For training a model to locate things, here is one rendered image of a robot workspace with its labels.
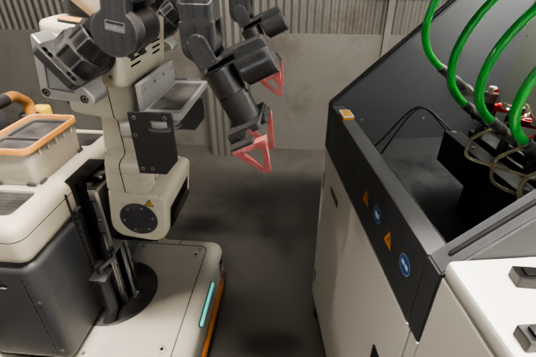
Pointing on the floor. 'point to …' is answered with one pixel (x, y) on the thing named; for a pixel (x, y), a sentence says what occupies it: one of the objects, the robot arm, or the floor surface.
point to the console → (451, 329)
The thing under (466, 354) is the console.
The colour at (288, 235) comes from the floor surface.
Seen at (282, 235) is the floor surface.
